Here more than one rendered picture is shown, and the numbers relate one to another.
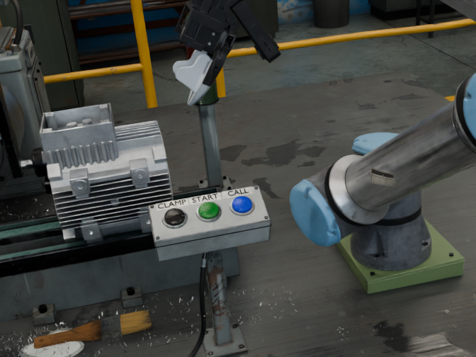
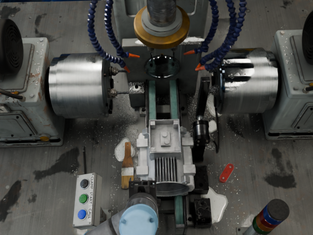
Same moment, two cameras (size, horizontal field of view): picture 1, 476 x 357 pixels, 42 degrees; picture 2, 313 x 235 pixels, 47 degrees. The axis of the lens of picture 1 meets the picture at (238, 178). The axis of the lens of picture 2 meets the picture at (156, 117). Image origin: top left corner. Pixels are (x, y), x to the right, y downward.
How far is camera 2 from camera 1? 131 cm
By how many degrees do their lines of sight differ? 71
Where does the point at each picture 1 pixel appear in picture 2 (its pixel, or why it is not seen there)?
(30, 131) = (275, 116)
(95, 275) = not seen: hidden behind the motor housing
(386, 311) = not seen: outside the picture
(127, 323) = (126, 178)
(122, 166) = (146, 163)
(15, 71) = (288, 95)
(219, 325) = not seen: hidden behind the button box
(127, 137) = (157, 163)
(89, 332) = (125, 162)
